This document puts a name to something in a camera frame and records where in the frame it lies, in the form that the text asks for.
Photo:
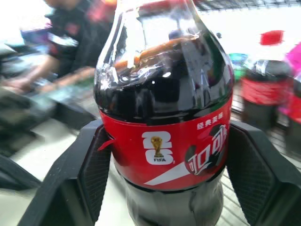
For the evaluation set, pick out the pink plastic basket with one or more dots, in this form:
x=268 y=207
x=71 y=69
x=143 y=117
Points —
x=295 y=57

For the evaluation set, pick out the green plastic basket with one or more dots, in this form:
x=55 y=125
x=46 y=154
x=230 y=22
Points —
x=238 y=62

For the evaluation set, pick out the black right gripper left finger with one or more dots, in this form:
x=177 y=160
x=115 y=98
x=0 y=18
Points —
x=70 y=179

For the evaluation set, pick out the person in black shirt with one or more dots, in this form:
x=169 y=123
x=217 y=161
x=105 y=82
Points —
x=70 y=35

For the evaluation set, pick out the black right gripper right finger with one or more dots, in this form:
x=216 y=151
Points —
x=261 y=174

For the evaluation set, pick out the cola bottle with red label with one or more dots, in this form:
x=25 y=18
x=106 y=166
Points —
x=162 y=113
x=264 y=94
x=295 y=117

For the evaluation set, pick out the red bottle cap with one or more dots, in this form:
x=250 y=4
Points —
x=271 y=37

